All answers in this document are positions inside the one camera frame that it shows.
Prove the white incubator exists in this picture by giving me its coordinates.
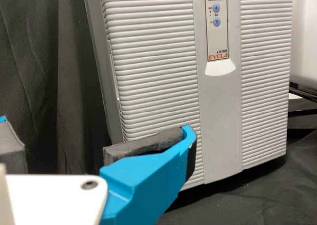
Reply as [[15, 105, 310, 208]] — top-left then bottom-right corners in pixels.
[[81, 0, 125, 144]]

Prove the incubator door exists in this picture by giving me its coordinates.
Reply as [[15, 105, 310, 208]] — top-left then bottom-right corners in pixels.
[[98, 0, 295, 191]]

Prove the black platform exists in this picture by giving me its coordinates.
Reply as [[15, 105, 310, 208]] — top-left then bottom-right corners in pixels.
[[288, 82, 317, 118]]

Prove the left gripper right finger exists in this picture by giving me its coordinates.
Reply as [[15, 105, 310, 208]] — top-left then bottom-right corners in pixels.
[[99, 124, 198, 225]]

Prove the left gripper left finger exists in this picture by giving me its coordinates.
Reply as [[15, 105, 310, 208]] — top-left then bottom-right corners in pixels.
[[0, 114, 28, 175]]

